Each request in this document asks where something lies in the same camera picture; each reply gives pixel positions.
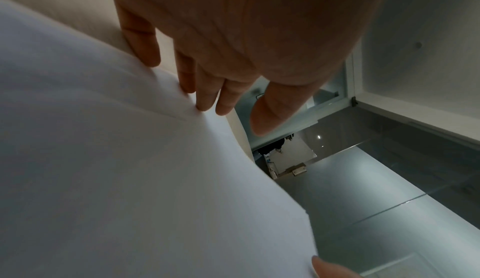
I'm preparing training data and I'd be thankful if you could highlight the person's left hand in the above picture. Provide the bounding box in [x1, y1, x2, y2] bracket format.
[103, 0, 397, 137]

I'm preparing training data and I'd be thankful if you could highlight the person's right hand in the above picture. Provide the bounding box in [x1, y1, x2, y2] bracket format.
[312, 255, 366, 278]

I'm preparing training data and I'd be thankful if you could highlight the white bed sheet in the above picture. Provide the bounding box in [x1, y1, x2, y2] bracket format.
[0, 0, 320, 278]

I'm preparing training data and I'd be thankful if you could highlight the metal hinge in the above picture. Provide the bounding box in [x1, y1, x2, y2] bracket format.
[286, 164, 308, 177]

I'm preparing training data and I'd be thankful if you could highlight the white board panel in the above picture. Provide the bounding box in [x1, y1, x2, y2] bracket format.
[262, 135, 319, 180]

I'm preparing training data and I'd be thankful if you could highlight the white cabinet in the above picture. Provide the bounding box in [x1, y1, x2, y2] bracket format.
[351, 0, 480, 146]

